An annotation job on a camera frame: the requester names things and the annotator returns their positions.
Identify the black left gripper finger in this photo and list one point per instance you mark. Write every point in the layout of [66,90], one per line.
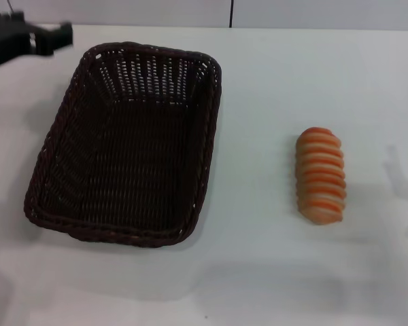
[54,42]
[51,28]

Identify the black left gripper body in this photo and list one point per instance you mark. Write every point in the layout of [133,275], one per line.
[7,37]

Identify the dark brown woven basket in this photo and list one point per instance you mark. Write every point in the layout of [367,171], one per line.
[122,163]

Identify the orange striped bread loaf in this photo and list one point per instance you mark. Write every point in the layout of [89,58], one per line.
[321,176]

